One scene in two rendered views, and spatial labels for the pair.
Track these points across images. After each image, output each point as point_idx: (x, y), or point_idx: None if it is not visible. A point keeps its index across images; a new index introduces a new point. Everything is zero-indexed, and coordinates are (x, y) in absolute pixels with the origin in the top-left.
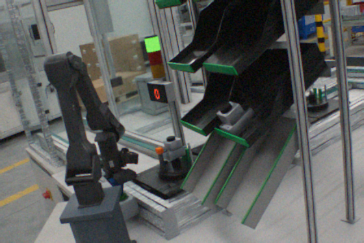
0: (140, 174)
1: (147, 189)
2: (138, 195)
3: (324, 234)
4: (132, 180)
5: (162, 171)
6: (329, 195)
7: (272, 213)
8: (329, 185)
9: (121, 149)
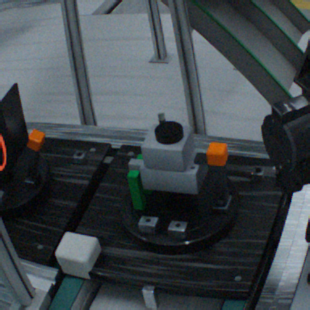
0: (230, 278)
1: (286, 211)
2: (307, 221)
3: (209, 65)
4: (250, 293)
5: (231, 200)
6: (98, 90)
7: (182, 124)
8: (66, 102)
9: (295, 172)
